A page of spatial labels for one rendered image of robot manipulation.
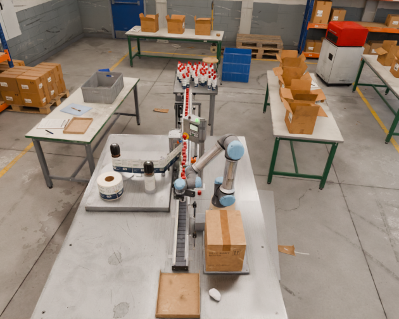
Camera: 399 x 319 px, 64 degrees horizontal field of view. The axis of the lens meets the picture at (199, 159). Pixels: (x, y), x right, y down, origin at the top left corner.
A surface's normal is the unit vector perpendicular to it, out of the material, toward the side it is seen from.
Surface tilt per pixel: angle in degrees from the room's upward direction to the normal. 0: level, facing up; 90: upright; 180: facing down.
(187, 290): 0
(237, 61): 90
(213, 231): 0
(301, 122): 90
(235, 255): 90
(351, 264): 0
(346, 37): 90
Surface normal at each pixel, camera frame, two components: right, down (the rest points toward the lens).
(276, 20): -0.14, 0.57
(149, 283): 0.03, -0.82
